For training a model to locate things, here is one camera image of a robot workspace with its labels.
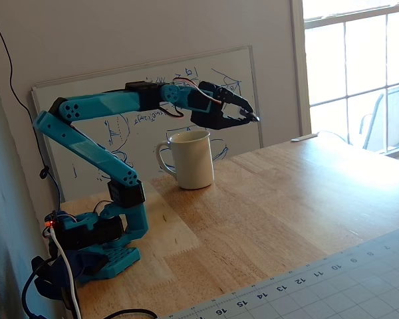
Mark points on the teal robot base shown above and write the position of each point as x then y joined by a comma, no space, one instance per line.
119,259

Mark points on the white window frame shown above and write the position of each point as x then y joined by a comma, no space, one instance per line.
301,66

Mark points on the cream white mug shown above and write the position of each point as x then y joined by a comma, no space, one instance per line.
196,159

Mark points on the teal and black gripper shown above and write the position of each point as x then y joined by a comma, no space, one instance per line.
210,120

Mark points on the grey cutting mat with ruler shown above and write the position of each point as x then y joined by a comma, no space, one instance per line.
336,285

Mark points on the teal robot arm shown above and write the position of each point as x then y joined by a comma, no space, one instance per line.
96,103

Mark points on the dark blue click pen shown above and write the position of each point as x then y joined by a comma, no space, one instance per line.
255,117

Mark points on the blue table clamp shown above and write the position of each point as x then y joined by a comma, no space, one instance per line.
83,262

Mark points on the whiteboard with blue writing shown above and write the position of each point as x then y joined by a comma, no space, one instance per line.
86,83

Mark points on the small white flat strip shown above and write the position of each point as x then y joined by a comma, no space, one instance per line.
302,138

